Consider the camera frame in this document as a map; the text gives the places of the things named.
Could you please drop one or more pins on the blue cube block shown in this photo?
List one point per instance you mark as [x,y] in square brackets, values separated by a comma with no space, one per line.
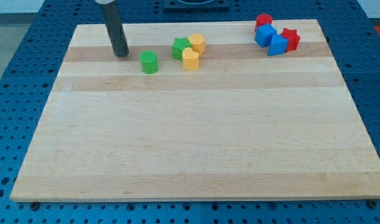
[264,35]

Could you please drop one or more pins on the light wooden board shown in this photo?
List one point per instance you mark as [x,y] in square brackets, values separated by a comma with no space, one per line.
[244,126]

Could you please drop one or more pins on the red cylinder block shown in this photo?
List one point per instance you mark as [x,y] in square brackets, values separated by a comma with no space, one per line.
[262,19]

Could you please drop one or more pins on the green star block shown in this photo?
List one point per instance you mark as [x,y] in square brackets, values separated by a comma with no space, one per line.
[178,47]

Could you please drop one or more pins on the yellow hexagon block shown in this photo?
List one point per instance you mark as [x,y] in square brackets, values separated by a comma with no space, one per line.
[198,43]

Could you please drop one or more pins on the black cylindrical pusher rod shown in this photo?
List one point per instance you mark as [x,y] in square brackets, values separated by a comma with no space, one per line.
[112,20]

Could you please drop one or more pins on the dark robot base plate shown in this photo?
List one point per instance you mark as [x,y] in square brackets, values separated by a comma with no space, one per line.
[195,4]

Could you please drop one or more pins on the red star block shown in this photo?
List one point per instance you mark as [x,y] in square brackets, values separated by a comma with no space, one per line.
[293,38]

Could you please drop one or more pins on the yellow heart block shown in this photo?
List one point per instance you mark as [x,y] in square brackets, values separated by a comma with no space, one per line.
[190,59]

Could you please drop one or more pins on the green cylinder block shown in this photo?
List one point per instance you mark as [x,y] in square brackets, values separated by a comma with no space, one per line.
[149,62]

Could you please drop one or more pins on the blue triangle block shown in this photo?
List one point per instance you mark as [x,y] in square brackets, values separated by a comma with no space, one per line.
[278,45]

